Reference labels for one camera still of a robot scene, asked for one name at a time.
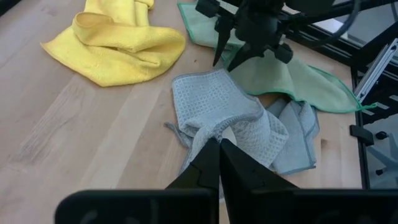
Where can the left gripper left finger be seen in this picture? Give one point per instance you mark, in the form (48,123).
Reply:
(205,168)

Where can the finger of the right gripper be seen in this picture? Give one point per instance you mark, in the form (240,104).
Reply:
(245,54)
(224,34)

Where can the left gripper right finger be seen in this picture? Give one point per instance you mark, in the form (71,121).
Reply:
(242,171)

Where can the grey waffle microfiber towel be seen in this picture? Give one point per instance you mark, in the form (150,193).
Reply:
(211,99)

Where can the yellow microfiber towel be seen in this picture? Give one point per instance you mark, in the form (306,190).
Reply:
(124,46)

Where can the pale green microfiber towel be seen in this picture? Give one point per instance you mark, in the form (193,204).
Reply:
(295,81)

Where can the silver aluminium extrusion bar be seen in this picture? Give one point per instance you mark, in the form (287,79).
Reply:
(376,70)

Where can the grey wheeled chair base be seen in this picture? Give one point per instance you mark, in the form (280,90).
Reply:
(385,158)

